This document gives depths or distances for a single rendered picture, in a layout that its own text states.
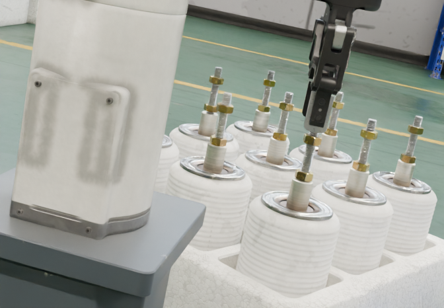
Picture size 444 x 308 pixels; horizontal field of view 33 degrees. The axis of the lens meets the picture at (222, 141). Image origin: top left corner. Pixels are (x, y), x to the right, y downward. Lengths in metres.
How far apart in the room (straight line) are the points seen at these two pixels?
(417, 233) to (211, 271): 0.31
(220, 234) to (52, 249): 0.39
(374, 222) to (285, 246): 0.14
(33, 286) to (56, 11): 0.17
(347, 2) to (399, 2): 5.26
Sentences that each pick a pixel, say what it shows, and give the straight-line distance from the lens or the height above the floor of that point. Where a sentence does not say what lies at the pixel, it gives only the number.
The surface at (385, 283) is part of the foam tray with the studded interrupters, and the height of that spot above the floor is 0.18.
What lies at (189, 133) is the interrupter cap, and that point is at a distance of 0.97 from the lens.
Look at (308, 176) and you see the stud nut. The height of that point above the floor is 0.29.
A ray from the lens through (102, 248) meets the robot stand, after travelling 0.45.
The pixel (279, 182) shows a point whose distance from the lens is 0.89.
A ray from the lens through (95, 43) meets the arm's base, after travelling 0.44.
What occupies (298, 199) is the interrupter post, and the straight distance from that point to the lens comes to 0.76.
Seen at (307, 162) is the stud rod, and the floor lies 0.30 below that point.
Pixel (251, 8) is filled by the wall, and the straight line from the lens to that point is 6.04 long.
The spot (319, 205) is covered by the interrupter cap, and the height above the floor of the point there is 0.25.
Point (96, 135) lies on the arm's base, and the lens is 0.45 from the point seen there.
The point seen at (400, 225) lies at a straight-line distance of 0.94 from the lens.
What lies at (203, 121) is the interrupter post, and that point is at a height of 0.27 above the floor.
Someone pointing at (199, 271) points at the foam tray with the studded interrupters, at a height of 0.17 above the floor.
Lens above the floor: 0.48
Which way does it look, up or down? 13 degrees down
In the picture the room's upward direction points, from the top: 11 degrees clockwise
